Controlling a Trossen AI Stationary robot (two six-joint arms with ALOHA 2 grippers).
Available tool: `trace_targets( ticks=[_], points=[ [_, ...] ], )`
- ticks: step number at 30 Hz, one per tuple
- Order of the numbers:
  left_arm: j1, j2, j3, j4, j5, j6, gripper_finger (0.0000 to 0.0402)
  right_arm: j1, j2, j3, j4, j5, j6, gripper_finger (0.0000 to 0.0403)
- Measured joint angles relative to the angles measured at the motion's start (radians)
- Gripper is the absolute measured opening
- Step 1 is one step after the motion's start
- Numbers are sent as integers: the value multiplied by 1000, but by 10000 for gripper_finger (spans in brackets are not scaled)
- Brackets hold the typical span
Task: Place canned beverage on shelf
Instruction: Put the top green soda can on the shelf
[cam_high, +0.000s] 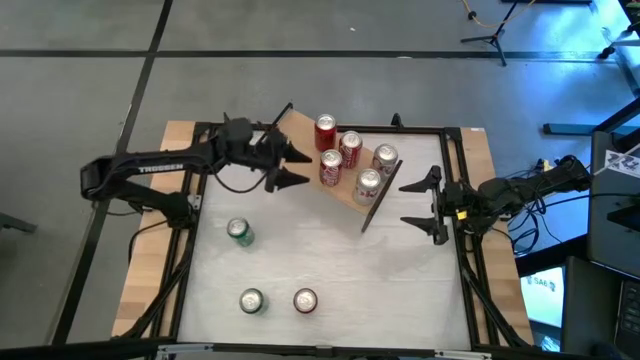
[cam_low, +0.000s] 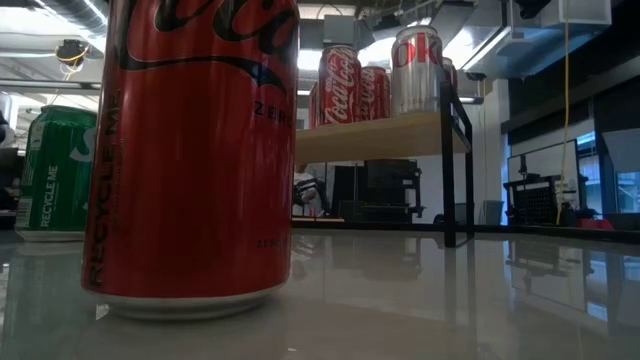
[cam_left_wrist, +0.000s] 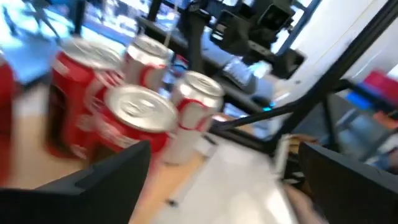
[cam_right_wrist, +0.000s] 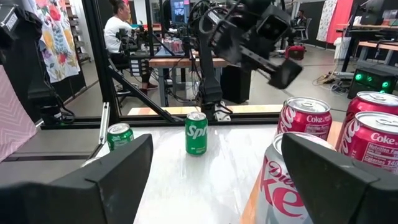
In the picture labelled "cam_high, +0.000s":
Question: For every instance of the black rig crossbar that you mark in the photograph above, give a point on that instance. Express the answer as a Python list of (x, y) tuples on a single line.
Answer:
[(100, 346)]

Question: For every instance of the dark grey cabinet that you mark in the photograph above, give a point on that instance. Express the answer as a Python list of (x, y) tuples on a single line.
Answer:
[(612, 240)]

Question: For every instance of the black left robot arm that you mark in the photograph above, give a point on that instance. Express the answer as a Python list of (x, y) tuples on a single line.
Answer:
[(160, 167)]

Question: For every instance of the wooden shelf black metal frame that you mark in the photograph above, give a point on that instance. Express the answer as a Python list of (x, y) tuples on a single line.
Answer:
[(346, 190)]

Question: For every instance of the printed marker paper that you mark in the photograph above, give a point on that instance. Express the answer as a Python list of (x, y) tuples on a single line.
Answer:
[(622, 163)]

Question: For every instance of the red Coke Zero can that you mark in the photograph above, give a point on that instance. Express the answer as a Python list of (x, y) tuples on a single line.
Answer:
[(305, 300)]

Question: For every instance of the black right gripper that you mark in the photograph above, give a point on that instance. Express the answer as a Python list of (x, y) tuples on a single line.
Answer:
[(460, 205)]

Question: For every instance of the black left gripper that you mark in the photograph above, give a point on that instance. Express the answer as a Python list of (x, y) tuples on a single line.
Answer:
[(265, 152)]

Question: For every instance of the lit monitor screen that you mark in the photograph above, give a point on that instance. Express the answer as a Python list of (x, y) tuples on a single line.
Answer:
[(542, 300)]

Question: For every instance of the green Sprite can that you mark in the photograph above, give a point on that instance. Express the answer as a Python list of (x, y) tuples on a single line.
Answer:
[(251, 301), (241, 232)]

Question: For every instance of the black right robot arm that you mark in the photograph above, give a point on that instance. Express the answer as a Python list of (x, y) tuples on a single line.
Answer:
[(525, 190)]

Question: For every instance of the black tripod stand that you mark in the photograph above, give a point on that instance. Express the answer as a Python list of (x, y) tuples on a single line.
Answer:
[(494, 37)]

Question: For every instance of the black equipment case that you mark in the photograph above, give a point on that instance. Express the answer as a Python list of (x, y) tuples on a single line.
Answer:
[(590, 310)]

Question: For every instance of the black metal table frame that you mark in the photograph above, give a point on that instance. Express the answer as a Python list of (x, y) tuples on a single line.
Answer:
[(430, 130)]

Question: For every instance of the silver Diet Coke can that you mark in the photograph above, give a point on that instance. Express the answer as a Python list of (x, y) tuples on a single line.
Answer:
[(368, 186), (385, 157)]

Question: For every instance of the grey floor stand foot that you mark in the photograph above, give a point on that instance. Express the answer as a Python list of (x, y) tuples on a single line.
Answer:
[(17, 223)]

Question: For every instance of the red Star Wars Coca-Cola can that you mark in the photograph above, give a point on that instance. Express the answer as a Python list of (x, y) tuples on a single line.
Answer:
[(331, 167)]

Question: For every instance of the black stand base beam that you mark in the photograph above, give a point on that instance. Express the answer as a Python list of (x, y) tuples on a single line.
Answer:
[(570, 129)]

